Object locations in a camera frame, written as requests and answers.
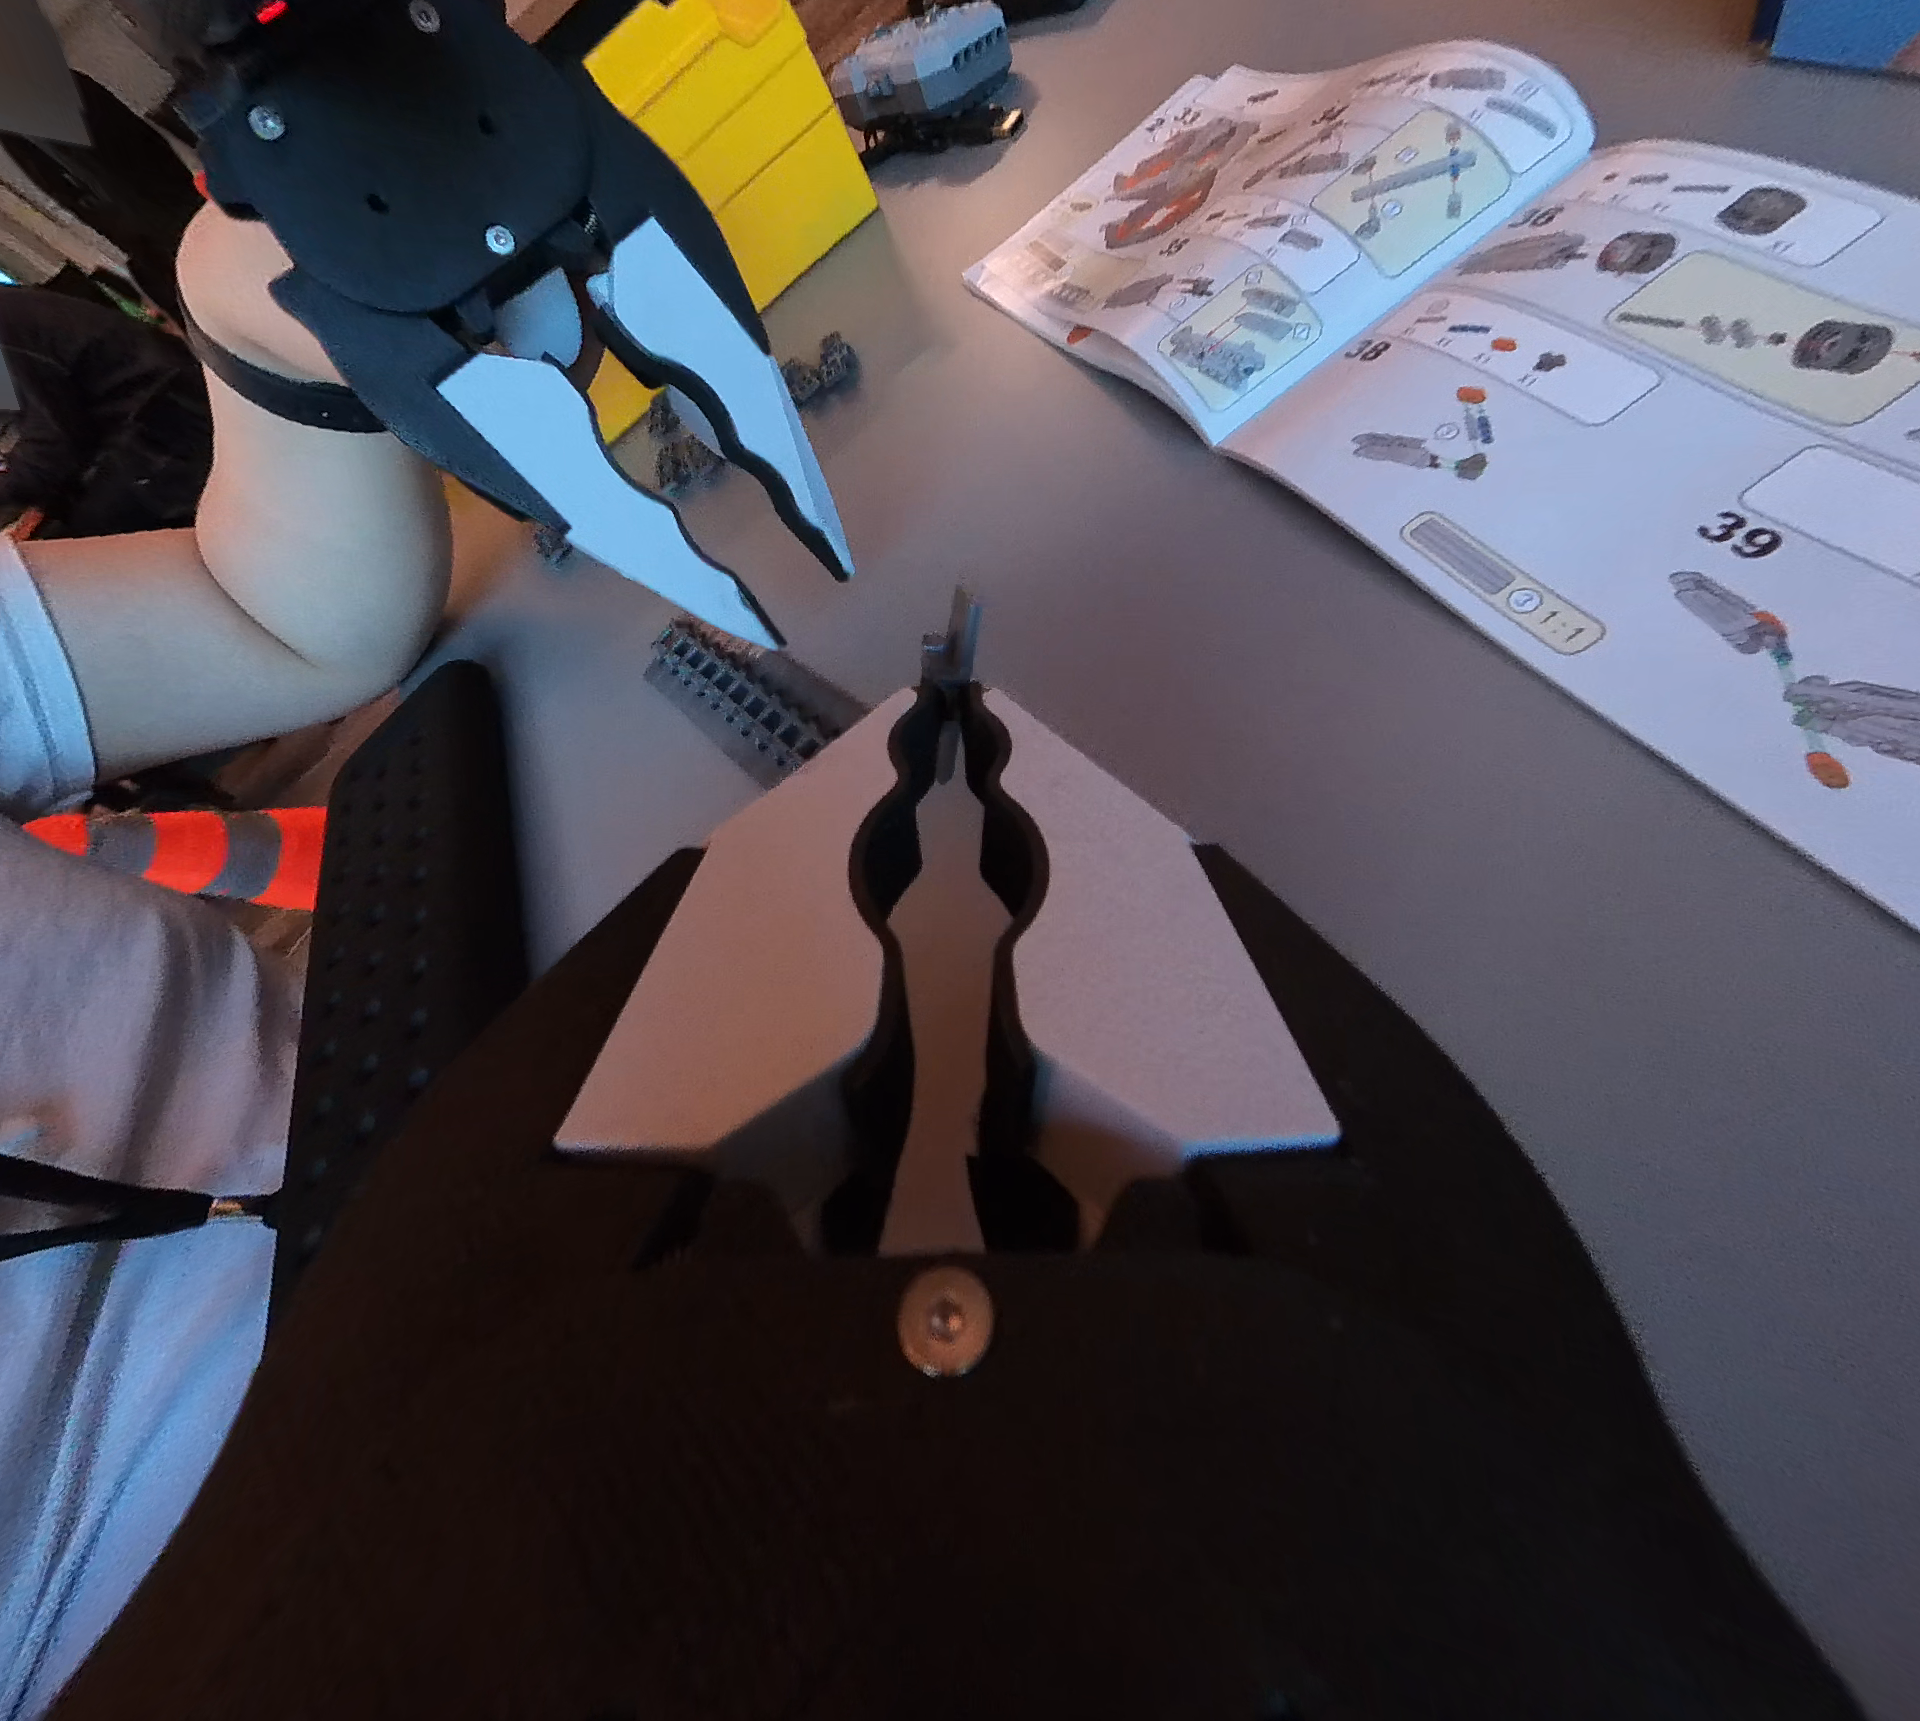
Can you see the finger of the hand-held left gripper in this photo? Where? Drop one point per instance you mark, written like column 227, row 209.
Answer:
column 704, row 356
column 570, row 446

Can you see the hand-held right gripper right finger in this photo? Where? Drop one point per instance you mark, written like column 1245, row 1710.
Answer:
column 1171, row 1002

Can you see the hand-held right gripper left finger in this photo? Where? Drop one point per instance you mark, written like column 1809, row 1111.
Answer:
column 721, row 1002

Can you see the small black track link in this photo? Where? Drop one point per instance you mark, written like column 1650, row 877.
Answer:
column 952, row 688

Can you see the grey desk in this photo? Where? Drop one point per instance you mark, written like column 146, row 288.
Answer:
column 1351, row 852

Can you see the yellow plastic bin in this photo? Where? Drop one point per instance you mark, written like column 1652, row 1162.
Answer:
column 750, row 146

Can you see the black wrist band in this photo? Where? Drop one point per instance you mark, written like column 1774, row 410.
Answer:
column 300, row 401

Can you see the black perforated panel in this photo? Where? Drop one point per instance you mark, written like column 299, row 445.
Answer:
column 391, row 928

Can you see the grey electronic hub block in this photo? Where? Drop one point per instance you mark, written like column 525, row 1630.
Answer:
column 923, row 64

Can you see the orange object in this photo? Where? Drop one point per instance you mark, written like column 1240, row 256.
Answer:
column 180, row 852

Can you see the open instruction booklet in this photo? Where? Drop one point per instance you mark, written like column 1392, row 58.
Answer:
column 1500, row 401

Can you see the person's light shirt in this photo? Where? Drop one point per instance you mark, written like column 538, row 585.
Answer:
column 121, row 1376

